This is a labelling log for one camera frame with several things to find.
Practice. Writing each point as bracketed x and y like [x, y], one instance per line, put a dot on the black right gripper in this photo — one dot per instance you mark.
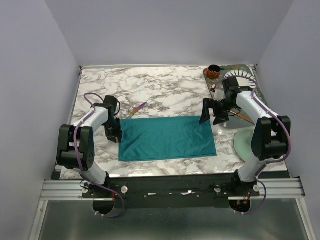
[209, 103]

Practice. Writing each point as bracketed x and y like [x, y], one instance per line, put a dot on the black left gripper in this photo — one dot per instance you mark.
[111, 135]

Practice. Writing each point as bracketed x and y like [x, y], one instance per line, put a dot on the teal cloth napkin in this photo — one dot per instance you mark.
[165, 138]

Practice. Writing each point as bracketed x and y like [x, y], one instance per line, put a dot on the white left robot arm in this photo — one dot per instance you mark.
[76, 147]

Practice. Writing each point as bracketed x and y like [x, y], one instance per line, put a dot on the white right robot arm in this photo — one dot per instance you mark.
[271, 140]

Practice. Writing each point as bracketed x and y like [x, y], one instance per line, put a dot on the dark floral placemat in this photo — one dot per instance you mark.
[236, 96]

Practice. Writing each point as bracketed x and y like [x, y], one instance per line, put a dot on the iridescent rainbow knife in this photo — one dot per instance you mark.
[136, 110]

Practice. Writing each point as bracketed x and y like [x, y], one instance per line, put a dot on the orange black cup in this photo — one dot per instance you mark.
[212, 72]

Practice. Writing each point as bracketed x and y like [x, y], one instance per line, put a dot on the mint green floral plate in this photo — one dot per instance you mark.
[242, 143]

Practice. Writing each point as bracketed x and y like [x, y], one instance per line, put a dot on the white striped plate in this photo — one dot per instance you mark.
[244, 78]

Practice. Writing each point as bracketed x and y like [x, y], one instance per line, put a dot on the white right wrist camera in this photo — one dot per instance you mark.
[217, 94]

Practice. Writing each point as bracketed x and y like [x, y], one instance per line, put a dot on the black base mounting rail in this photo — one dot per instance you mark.
[180, 191]

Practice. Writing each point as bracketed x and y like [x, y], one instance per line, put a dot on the aluminium frame rail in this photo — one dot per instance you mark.
[70, 190]

